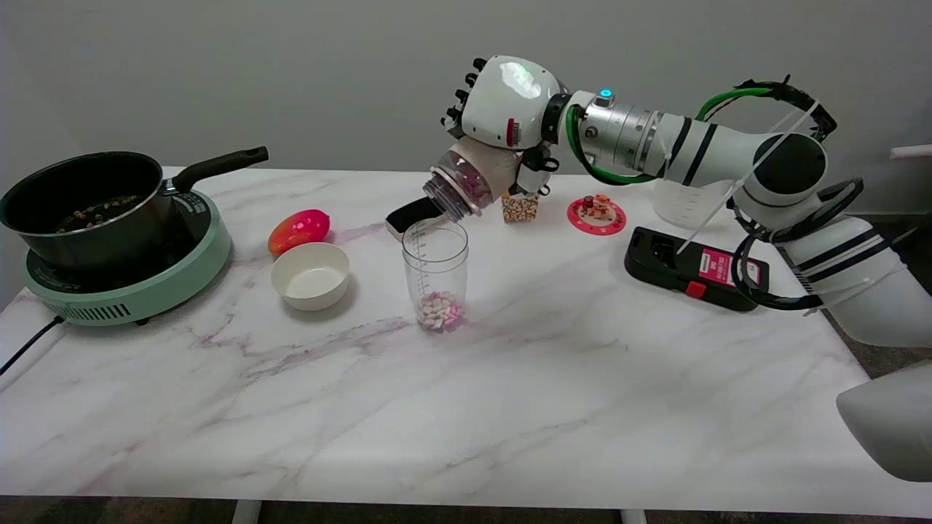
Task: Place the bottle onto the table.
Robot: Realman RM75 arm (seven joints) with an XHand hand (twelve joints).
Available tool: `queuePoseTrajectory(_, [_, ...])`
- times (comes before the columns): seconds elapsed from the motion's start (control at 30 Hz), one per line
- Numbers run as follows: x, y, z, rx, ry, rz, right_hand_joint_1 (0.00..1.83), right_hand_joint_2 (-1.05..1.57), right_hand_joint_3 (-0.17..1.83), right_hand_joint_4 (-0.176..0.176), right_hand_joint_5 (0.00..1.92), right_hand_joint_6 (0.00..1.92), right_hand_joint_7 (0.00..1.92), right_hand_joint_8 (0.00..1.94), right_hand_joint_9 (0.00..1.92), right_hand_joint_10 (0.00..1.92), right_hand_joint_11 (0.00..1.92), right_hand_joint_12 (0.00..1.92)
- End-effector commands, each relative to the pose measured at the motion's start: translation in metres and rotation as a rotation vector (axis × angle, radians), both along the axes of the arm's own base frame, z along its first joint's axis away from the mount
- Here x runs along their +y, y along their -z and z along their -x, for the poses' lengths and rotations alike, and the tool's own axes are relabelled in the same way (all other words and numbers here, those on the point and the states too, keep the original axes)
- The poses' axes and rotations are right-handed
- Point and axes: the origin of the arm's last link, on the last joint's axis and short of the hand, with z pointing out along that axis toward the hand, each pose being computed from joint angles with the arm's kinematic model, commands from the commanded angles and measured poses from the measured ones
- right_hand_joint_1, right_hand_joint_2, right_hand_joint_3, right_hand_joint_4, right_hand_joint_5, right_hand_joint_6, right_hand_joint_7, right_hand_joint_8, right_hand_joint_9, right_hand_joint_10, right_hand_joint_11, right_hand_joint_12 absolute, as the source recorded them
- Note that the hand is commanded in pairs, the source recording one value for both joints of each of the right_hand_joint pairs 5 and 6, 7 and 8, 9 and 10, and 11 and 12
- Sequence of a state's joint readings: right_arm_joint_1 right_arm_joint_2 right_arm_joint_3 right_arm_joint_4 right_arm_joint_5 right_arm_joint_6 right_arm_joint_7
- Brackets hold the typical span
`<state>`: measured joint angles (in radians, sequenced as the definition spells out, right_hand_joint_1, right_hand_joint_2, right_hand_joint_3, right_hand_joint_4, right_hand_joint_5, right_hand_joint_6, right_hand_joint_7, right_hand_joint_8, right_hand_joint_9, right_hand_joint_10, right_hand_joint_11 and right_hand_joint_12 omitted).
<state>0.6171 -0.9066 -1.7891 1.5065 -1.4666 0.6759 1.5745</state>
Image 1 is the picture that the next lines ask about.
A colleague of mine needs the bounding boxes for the white bowl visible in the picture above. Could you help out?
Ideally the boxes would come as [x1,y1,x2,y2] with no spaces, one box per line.
[271,242,351,312]

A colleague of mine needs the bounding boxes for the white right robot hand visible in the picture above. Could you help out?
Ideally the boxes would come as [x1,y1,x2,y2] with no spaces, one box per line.
[441,55,571,197]

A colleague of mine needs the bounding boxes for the mint green induction cooker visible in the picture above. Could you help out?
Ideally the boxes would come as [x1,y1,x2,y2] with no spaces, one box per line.
[22,189,232,327]

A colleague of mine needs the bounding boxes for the yellow popcorn box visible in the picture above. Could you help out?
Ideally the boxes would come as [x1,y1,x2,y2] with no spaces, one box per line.
[501,191,540,223]

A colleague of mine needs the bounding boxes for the translucent plastic measuring jug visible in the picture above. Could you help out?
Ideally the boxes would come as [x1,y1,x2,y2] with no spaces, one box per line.
[652,178,738,231]

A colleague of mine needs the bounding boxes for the purple white candy heap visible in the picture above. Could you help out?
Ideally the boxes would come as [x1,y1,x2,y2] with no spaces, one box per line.
[457,169,484,206]

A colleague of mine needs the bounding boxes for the clear bottle with beige sleeve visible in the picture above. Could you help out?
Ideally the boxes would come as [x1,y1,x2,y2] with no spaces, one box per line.
[422,138,522,223]

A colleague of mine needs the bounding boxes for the red orange mango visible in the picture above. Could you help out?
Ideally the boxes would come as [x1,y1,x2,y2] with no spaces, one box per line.
[267,209,331,258]

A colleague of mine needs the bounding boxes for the pink white candy heap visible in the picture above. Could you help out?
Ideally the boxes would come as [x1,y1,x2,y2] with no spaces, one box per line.
[416,291,465,333]

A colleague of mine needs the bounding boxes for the black and white sponge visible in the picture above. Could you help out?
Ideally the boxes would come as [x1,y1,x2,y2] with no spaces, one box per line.
[384,197,440,242]

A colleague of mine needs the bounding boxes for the black wrapped cable bundle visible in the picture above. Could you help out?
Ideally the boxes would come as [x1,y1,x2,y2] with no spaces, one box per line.
[695,75,839,143]

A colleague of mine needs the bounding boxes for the green robot cable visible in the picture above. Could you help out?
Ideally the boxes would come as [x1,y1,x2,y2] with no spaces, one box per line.
[565,106,660,186]

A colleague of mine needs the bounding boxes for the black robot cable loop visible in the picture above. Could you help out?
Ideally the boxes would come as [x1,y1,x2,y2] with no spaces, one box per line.
[731,178,865,311]

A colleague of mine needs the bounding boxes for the black power strip red label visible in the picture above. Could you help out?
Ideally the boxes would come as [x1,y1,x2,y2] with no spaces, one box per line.
[624,226,770,313]

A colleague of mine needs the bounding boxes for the clear graduated plastic tumbler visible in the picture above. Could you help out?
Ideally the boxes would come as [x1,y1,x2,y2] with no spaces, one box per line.
[402,218,469,334]

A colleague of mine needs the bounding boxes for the red plate with toy food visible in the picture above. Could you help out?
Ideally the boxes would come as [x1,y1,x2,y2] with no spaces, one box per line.
[567,194,627,237]

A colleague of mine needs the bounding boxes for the black saucepan with handle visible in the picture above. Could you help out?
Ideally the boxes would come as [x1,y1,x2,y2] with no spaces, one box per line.
[0,146,269,272]

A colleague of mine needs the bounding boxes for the black power cord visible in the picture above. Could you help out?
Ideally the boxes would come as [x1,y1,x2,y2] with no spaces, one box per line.
[0,315,65,376]

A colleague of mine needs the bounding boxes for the popcorn kernels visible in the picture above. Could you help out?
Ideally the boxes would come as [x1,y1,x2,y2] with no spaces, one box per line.
[58,194,141,232]

